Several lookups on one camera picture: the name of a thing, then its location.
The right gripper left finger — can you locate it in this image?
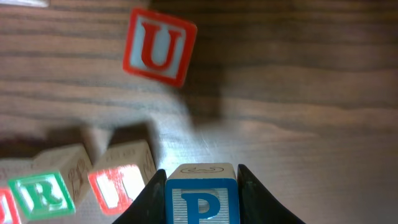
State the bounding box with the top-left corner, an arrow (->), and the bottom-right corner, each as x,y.
113,169 -> 167,224

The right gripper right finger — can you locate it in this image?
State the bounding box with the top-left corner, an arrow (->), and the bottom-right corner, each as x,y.
237,164 -> 305,224

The red I block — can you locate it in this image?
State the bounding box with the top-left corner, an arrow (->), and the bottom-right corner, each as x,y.
88,140 -> 156,215

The blue P block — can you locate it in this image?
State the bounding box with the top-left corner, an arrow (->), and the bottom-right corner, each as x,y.
165,163 -> 240,224

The green R block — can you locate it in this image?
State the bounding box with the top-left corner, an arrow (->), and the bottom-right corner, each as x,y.
7,144 -> 92,221

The red Q block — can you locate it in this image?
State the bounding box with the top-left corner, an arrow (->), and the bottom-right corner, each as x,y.
1,158 -> 32,224

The red U block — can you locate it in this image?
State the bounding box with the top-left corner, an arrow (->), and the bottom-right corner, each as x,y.
123,8 -> 198,87

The blue T block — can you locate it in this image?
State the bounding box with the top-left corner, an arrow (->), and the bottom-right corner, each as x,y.
0,0 -> 50,7

